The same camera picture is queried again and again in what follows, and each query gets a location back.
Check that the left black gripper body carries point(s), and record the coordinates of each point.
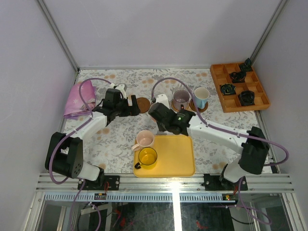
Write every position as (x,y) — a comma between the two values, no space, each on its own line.
(129,109)

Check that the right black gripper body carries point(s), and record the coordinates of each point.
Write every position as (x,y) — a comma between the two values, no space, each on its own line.
(162,127)

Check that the brown wooden coaster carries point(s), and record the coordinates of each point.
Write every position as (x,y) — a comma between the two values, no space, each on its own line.
(143,104)
(192,106)

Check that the woven rattan coaster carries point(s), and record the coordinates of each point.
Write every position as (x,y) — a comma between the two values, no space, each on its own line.
(178,106)

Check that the purple mug black handle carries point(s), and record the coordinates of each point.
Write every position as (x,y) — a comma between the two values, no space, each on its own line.
(181,96)

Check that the light pink mug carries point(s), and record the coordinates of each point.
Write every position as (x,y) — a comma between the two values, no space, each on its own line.
(144,139)

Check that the light blue mug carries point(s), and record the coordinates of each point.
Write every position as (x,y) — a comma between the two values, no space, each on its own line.
(201,96)

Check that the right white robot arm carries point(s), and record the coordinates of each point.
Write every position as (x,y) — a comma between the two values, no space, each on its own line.
(253,153)

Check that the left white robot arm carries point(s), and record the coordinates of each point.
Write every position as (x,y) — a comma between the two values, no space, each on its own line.
(65,152)

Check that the yellow plastic tray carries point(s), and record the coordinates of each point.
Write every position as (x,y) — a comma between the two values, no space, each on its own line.
(175,158)

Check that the pink purple folded cloth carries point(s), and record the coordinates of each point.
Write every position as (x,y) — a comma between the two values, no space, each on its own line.
(74,106)

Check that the black yellow part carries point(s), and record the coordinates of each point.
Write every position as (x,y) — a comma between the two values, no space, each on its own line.
(228,89)

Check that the orange compartment tray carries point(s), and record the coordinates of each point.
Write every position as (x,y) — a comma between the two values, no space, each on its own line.
(231,103)

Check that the black part lower compartment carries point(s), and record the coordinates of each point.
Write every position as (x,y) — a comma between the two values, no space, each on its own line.
(247,98)

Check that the black part compartment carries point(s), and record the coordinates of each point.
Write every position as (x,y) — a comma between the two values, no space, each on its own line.
(246,66)
(238,77)
(247,98)

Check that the black part top compartment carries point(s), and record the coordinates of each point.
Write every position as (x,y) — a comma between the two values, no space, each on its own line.
(246,66)

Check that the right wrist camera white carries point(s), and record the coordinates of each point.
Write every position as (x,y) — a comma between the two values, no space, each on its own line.
(162,98)

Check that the yellow mug black handle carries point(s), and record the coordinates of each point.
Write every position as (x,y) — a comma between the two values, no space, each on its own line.
(147,158)

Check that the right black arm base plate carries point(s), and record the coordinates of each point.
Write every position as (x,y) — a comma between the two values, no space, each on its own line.
(218,183)

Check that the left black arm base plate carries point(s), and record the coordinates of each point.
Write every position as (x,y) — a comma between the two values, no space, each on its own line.
(106,183)

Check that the aluminium front rail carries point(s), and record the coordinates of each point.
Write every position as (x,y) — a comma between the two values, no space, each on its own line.
(264,183)

